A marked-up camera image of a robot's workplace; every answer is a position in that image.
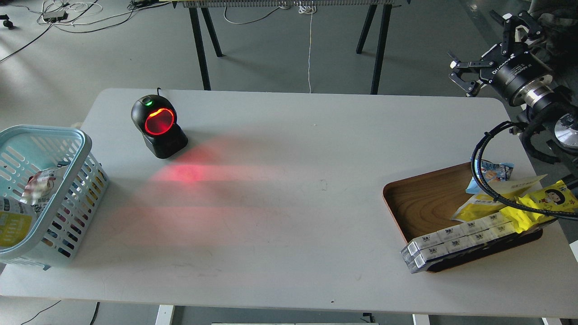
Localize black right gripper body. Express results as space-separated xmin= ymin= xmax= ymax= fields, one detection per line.
xmin=481 ymin=44 xmax=554 ymax=107

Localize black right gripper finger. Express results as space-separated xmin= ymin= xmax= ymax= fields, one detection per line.
xmin=489 ymin=10 xmax=545 ymax=57
xmin=447 ymin=51 xmax=490 ymax=97

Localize yellow white snack pouch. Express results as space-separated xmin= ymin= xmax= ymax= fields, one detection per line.
xmin=0 ymin=197 xmax=38 ymax=249

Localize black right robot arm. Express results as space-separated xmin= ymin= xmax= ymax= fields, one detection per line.
xmin=449 ymin=11 xmax=577 ymax=164

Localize blue snack packet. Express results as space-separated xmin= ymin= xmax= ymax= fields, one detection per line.
xmin=465 ymin=160 xmax=515 ymax=194

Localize yellow cream snack pouch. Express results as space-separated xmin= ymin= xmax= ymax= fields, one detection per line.
xmin=451 ymin=174 xmax=546 ymax=222

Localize yellow cartoon snack bag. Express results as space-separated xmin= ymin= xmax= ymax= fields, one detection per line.
xmin=499 ymin=180 xmax=578 ymax=233

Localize white boxed snack row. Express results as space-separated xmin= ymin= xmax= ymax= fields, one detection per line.
xmin=400 ymin=212 xmax=516 ymax=263
xmin=400 ymin=223 xmax=516 ymax=274

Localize light blue plastic basket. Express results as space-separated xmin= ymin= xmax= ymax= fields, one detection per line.
xmin=0 ymin=125 xmax=109 ymax=270

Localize black table trestle legs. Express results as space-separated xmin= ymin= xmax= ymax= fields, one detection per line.
xmin=186 ymin=2 xmax=401 ymax=95

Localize brown wooden tray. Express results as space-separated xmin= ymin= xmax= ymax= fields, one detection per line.
xmin=382 ymin=162 xmax=543 ymax=269

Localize black barcode scanner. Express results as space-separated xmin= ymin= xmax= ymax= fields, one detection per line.
xmin=131 ymin=87 xmax=188 ymax=159

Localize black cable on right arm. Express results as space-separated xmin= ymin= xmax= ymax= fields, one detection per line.
xmin=471 ymin=120 xmax=578 ymax=222

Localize white hanging cable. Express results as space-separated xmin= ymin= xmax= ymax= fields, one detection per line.
xmin=224 ymin=4 xmax=317 ymax=93

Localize floor cables and adapter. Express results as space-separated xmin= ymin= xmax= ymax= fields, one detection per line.
xmin=0 ymin=0 xmax=158 ymax=64

